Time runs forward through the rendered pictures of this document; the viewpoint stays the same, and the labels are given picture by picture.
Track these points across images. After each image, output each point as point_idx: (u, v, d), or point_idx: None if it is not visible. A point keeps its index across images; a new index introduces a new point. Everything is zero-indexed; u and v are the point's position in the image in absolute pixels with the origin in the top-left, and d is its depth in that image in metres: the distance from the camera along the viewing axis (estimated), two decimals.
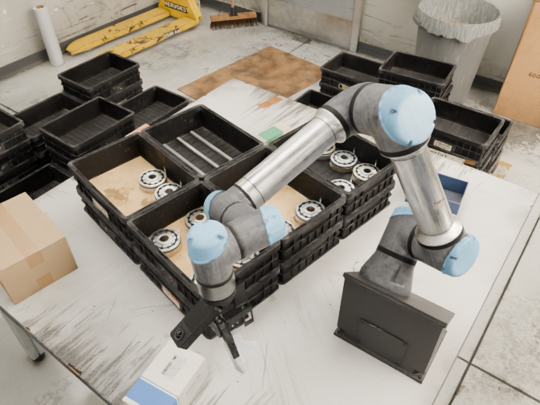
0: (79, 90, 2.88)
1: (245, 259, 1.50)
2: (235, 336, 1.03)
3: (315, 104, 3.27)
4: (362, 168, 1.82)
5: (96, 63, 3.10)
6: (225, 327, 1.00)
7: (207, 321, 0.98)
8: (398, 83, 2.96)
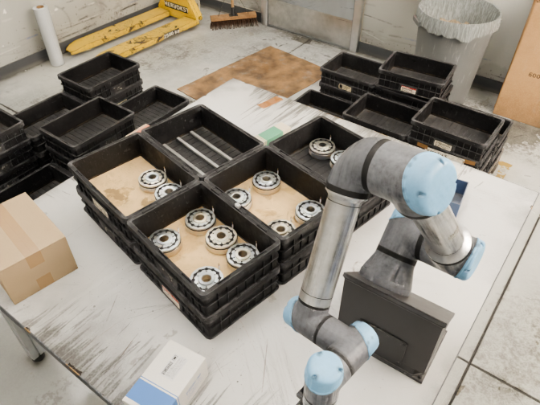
0: (79, 90, 2.88)
1: (245, 259, 1.50)
2: None
3: (315, 104, 3.27)
4: None
5: (96, 63, 3.10)
6: None
7: None
8: (398, 83, 2.96)
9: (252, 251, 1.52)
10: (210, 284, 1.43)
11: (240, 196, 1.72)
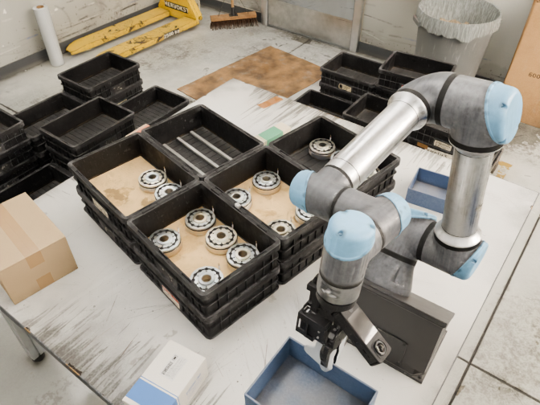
0: (79, 90, 2.88)
1: (245, 259, 1.50)
2: None
3: (315, 104, 3.27)
4: None
5: (96, 63, 3.10)
6: None
7: (361, 313, 0.87)
8: (398, 83, 2.96)
9: (252, 251, 1.52)
10: (210, 284, 1.43)
11: (240, 196, 1.72)
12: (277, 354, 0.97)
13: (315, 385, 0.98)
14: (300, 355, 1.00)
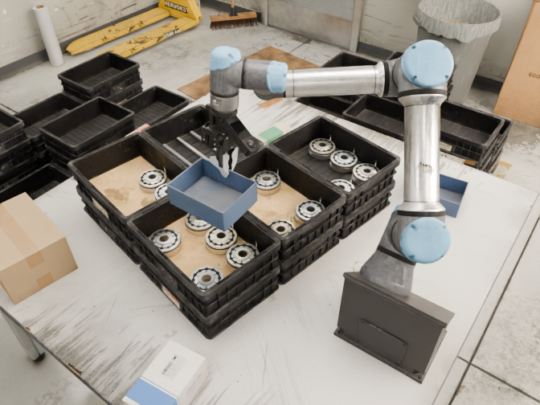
0: (79, 90, 2.88)
1: (245, 259, 1.50)
2: None
3: (315, 104, 3.27)
4: (362, 168, 1.82)
5: (96, 63, 3.10)
6: None
7: (242, 125, 1.31)
8: None
9: (252, 251, 1.52)
10: (210, 284, 1.43)
11: None
12: (192, 166, 1.41)
13: (219, 190, 1.43)
14: (210, 172, 1.45)
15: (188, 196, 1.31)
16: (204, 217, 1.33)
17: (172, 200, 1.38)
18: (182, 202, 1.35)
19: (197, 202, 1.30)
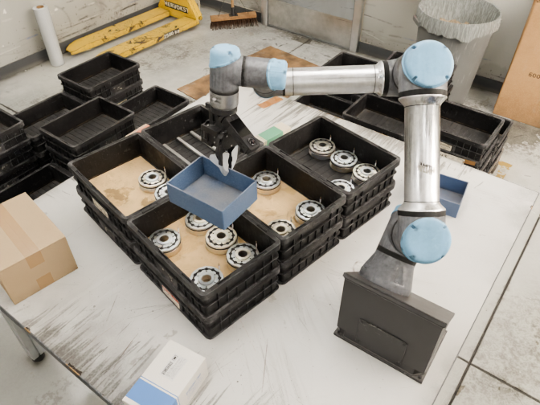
0: (79, 90, 2.88)
1: (245, 259, 1.50)
2: None
3: (315, 104, 3.27)
4: (362, 168, 1.82)
5: (96, 63, 3.10)
6: None
7: (241, 124, 1.31)
8: None
9: (252, 251, 1.52)
10: (210, 284, 1.43)
11: None
12: (192, 165, 1.41)
13: (219, 188, 1.42)
14: (210, 170, 1.44)
15: (188, 194, 1.31)
16: (203, 215, 1.32)
17: (172, 198, 1.37)
18: (181, 201, 1.35)
19: (196, 200, 1.30)
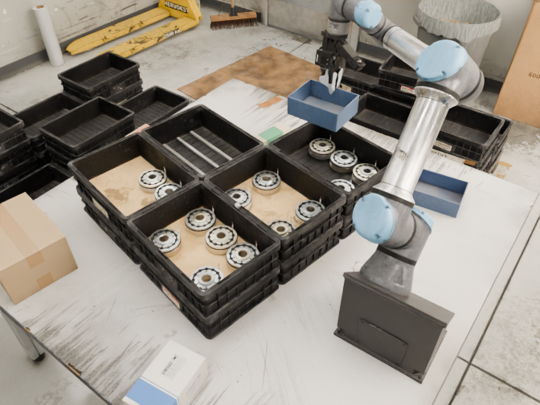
0: (79, 90, 2.88)
1: (245, 259, 1.50)
2: None
3: None
4: (362, 168, 1.82)
5: (96, 63, 3.10)
6: None
7: (349, 48, 1.66)
8: (398, 83, 2.96)
9: (252, 251, 1.52)
10: (210, 284, 1.43)
11: (240, 196, 1.72)
12: (304, 85, 1.75)
13: (325, 104, 1.77)
14: (317, 91, 1.79)
15: (307, 104, 1.66)
16: (318, 121, 1.67)
17: (289, 110, 1.72)
18: (298, 111, 1.70)
19: (314, 108, 1.65)
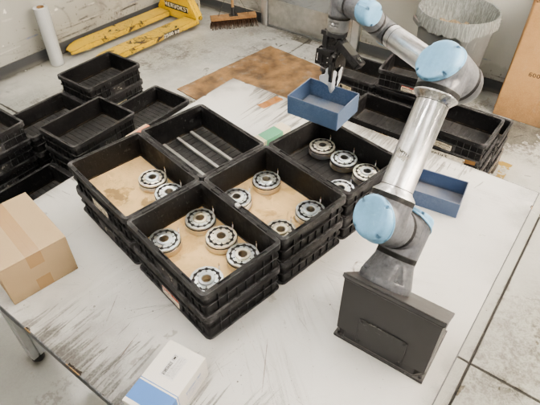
0: (79, 90, 2.88)
1: (245, 259, 1.50)
2: None
3: None
4: (362, 168, 1.82)
5: (96, 63, 3.10)
6: None
7: (349, 47, 1.65)
8: (398, 83, 2.96)
9: (252, 251, 1.52)
10: (210, 284, 1.43)
11: (240, 196, 1.72)
12: (304, 83, 1.75)
13: (325, 104, 1.77)
14: (317, 90, 1.79)
15: (307, 103, 1.65)
16: (319, 120, 1.67)
17: (290, 109, 1.72)
18: (299, 110, 1.69)
19: (314, 107, 1.64)
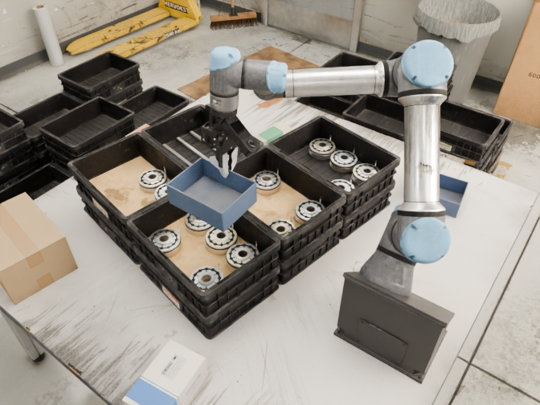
0: (79, 90, 2.88)
1: (245, 259, 1.50)
2: None
3: (315, 104, 3.27)
4: (362, 168, 1.82)
5: (96, 63, 3.10)
6: None
7: (241, 125, 1.31)
8: None
9: (252, 251, 1.52)
10: (210, 284, 1.43)
11: None
12: (192, 166, 1.41)
13: (219, 190, 1.42)
14: (210, 172, 1.44)
15: (187, 196, 1.31)
16: (203, 217, 1.32)
17: (171, 200, 1.38)
18: (181, 202, 1.35)
19: (196, 202, 1.30)
